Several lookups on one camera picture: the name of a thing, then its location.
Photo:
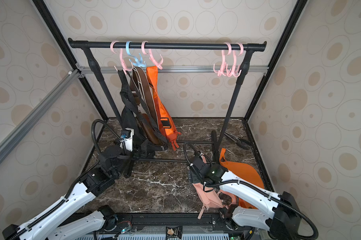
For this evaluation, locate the rightmost pink hook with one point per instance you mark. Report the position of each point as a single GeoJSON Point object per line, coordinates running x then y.
{"type": "Point", "coordinates": [235, 69]}

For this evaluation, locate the black clothes rack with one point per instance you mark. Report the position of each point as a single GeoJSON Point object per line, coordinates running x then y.
{"type": "Point", "coordinates": [245, 68]}

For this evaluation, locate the bright orange bag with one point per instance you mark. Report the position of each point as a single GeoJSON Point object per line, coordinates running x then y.
{"type": "Point", "coordinates": [245, 172]}

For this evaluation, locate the leftmost pink hook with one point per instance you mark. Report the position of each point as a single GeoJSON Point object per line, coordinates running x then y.
{"type": "Point", "coordinates": [125, 68]}

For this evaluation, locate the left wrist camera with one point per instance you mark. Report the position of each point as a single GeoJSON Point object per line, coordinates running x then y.
{"type": "Point", "coordinates": [127, 139]}

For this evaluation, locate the aluminium rail left wall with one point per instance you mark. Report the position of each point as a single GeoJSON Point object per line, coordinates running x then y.
{"type": "Point", "coordinates": [19, 132]}

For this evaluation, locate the brown leather bag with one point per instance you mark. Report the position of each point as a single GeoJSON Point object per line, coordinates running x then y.
{"type": "Point", "coordinates": [144, 98]}

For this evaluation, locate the pink hook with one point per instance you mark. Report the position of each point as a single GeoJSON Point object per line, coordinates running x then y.
{"type": "Point", "coordinates": [235, 69]}
{"type": "Point", "coordinates": [151, 56]}
{"type": "Point", "coordinates": [125, 68]}
{"type": "Point", "coordinates": [223, 69]}

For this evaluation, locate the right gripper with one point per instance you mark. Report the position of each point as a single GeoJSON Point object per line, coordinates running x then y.
{"type": "Point", "coordinates": [197, 173]}

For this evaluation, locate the pink bag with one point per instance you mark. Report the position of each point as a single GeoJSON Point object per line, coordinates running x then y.
{"type": "Point", "coordinates": [209, 197]}

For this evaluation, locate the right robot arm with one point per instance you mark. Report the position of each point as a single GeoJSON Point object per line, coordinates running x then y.
{"type": "Point", "coordinates": [231, 188]}

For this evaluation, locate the small snack packet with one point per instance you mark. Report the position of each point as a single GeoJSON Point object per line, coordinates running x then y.
{"type": "Point", "coordinates": [174, 233]}

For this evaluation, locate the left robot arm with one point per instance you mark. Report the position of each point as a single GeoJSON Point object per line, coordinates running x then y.
{"type": "Point", "coordinates": [111, 163]}

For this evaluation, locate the middle pink hook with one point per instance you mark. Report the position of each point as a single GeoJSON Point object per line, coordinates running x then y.
{"type": "Point", "coordinates": [151, 56]}

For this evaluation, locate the black tongs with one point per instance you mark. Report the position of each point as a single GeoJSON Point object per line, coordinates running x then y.
{"type": "Point", "coordinates": [240, 142]}

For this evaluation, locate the light blue hook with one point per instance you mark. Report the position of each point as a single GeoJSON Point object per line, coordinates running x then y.
{"type": "Point", "coordinates": [136, 62]}

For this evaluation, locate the red-orange waist bag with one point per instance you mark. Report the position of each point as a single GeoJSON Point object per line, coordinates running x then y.
{"type": "Point", "coordinates": [166, 124]}

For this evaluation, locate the black bag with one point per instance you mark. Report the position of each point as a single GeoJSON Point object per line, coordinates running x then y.
{"type": "Point", "coordinates": [130, 108]}
{"type": "Point", "coordinates": [139, 119]}

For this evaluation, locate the black base frame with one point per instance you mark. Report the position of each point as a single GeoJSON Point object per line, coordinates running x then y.
{"type": "Point", "coordinates": [106, 221]}

